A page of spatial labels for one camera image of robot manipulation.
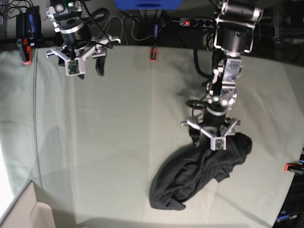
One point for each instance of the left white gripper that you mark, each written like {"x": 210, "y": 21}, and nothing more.
{"x": 217, "y": 135}

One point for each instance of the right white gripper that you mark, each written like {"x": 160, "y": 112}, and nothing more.
{"x": 74, "y": 60}

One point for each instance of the black t-shirt with colourful print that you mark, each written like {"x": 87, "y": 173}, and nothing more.
{"x": 191, "y": 168}

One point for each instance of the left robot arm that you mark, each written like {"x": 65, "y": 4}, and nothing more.
{"x": 235, "y": 23}

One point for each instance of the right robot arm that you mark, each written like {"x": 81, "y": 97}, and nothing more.
{"x": 81, "y": 34}

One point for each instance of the middle orange-black table clamp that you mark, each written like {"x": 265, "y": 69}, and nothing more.
{"x": 153, "y": 54}

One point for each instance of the orange-black table clamp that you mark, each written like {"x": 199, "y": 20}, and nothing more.
{"x": 295, "y": 168}
{"x": 24, "y": 50}
{"x": 153, "y": 54}

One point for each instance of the blue box at top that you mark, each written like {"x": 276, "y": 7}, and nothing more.
{"x": 147, "y": 4}

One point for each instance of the left orange-black table clamp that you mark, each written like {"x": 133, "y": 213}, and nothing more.
{"x": 24, "y": 50}

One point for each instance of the grey-green table cloth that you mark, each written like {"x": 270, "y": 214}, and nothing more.
{"x": 92, "y": 146}

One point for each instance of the right orange-black table clamp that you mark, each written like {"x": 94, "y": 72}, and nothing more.
{"x": 295, "y": 168}

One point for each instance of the beige bin at corner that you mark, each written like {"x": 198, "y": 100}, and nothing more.
{"x": 25, "y": 211}

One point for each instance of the black power strip red switch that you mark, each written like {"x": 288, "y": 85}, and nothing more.
{"x": 196, "y": 23}

